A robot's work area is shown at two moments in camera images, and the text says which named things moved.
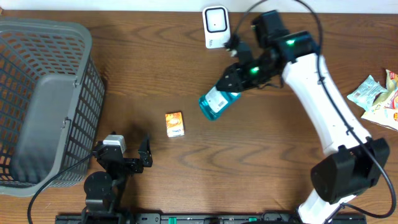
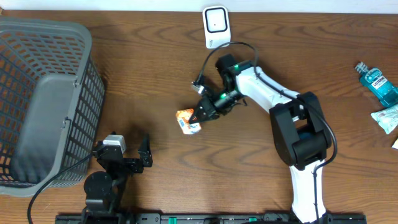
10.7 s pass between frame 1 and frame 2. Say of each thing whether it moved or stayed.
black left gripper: stayed
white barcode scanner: stayed
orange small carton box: moved
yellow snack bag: moved
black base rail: stayed
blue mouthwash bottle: moved
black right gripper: moved
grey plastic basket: stayed
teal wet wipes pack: moved
